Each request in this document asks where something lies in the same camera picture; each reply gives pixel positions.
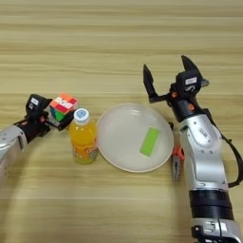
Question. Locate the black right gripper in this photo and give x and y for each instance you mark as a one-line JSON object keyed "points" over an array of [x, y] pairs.
{"points": [[185, 107]]}

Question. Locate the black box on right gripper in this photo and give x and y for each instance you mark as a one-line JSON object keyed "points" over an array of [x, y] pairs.
{"points": [[183, 87]]}

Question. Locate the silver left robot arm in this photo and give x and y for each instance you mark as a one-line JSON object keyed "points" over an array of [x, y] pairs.
{"points": [[9, 142]]}

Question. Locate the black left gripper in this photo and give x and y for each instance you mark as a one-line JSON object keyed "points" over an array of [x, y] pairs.
{"points": [[33, 128]]}

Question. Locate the colourful puzzle cube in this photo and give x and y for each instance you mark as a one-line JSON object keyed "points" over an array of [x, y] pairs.
{"points": [[64, 106]]}

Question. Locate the orange juice bottle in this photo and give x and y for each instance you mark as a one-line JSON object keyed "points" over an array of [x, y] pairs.
{"points": [[83, 139]]}

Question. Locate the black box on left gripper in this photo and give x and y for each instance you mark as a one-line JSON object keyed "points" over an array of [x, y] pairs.
{"points": [[36, 107]]}

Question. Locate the round beige plate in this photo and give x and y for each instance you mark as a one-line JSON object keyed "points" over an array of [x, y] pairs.
{"points": [[123, 139]]}

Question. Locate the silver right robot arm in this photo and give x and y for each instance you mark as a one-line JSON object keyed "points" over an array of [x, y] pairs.
{"points": [[205, 152]]}

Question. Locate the green rectangular block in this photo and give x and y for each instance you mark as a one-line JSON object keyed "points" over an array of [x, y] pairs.
{"points": [[150, 141]]}

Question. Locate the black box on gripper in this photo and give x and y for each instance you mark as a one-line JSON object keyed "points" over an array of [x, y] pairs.
{"points": [[183, 87], [36, 107]]}

